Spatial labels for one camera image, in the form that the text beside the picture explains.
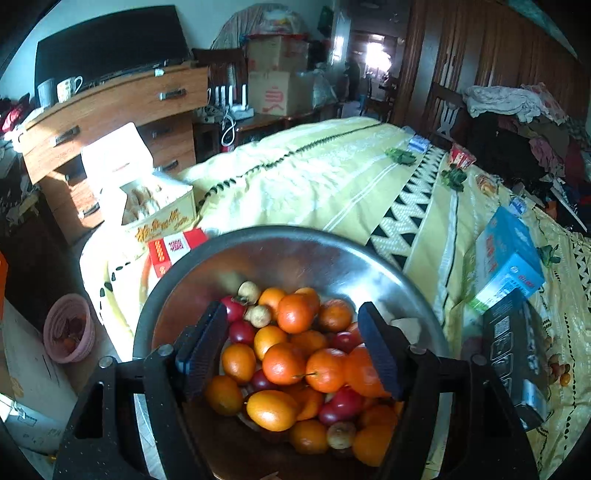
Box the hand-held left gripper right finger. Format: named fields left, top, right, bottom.
left=358, top=301, right=539, bottom=480

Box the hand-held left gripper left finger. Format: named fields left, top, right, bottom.
left=53, top=300, right=229, bottom=480

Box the large orange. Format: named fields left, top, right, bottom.
left=344, top=344, right=393, bottom=399

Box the pile of small oranges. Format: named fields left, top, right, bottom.
left=204, top=286, right=407, bottom=468

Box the metal bowl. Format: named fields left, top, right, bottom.
left=133, top=225, right=451, bottom=480

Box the red flat box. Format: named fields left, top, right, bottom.
left=148, top=227, right=209, bottom=279

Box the black carton box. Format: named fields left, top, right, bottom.
left=482, top=288, right=551, bottom=433

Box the pink plastic basket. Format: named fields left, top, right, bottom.
left=43, top=294, right=96, bottom=364

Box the yellow pastry box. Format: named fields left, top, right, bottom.
left=81, top=122, right=198, bottom=254

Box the blue carton box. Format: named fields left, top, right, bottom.
left=464, top=206, right=547, bottom=317

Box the white cardboard box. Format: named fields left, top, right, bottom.
left=0, top=300, right=79, bottom=456

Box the red snack packet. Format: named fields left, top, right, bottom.
left=449, top=143, right=476, bottom=169

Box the dark wooden side table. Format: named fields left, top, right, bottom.
left=194, top=104, right=343, bottom=160

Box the wooden chair with cutout back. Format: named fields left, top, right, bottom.
left=429, top=83, right=472, bottom=144

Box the white router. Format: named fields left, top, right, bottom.
left=208, top=85, right=254, bottom=117

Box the wooden dresser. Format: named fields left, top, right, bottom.
left=18, top=62, right=209, bottom=245

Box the pile of clothes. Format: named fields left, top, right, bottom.
left=462, top=83, right=591, bottom=232

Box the printed plastic bag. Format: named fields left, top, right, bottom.
left=314, top=71, right=341, bottom=110

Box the cardboard box with red print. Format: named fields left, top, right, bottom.
left=248, top=70, right=317, bottom=116

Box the dark wooden chair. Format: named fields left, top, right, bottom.
left=191, top=47, right=250, bottom=94

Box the white dotted mug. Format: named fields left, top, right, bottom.
left=56, top=76, right=84, bottom=105

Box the heap of dark clothes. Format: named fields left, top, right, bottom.
left=0, top=95, right=34, bottom=140

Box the grey cup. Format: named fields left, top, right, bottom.
left=37, top=78, right=58, bottom=108

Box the plain cardboard box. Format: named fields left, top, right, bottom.
left=247, top=34, right=310, bottom=73

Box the brown wooden wardrobe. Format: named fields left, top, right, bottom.
left=392, top=0, right=591, bottom=136

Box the black television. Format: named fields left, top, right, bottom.
left=34, top=4, right=192, bottom=96

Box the heap of plastic bags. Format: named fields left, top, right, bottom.
left=211, top=6, right=309, bottom=48

